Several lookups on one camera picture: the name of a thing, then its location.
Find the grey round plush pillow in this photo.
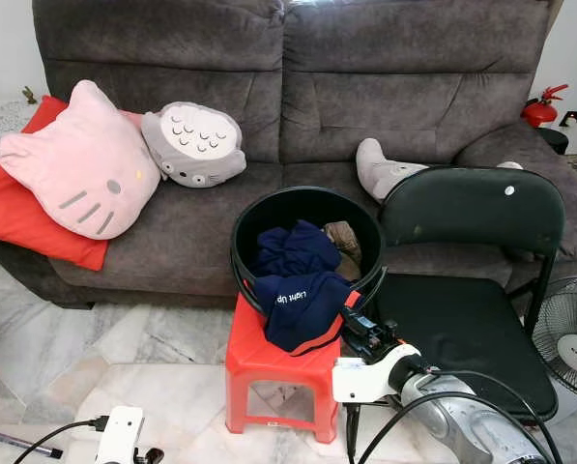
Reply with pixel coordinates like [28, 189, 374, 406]
[141, 101, 247, 189]

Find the red plastic stool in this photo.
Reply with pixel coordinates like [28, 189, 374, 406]
[223, 290, 342, 446]

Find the red fire extinguisher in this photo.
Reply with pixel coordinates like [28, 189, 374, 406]
[520, 83, 569, 129]

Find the black plastic bucket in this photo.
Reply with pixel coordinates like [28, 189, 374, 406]
[230, 186, 388, 320]

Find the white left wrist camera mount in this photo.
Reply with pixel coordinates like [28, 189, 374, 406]
[95, 406, 144, 464]

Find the brown garment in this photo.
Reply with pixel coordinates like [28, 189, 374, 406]
[324, 220, 363, 262]

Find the red cushion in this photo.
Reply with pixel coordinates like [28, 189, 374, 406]
[0, 95, 149, 272]

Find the grey plush toy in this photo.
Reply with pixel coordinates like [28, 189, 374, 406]
[356, 137, 434, 204]

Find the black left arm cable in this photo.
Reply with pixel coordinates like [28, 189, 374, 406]
[13, 416, 107, 464]

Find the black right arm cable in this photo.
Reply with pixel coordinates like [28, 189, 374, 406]
[344, 367, 564, 464]

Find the navy garment red trim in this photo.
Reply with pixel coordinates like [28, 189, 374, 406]
[249, 220, 366, 356]

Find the standing fan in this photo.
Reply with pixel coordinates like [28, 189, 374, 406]
[532, 277, 577, 405]

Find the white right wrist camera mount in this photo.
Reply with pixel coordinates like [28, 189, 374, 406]
[332, 343, 422, 407]

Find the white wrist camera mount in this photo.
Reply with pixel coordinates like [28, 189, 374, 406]
[332, 343, 422, 407]
[95, 406, 144, 464]

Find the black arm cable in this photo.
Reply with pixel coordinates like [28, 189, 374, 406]
[344, 367, 564, 464]
[13, 416, 107, 464]

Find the side table white lace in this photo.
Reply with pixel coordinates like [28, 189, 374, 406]
[0, 97, 43, 160]

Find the pink cat face pillow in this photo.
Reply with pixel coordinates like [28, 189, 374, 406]
[0, 79, 161, 241]

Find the black folding chair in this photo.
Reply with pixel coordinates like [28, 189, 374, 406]
[344, 166, 567, 463]

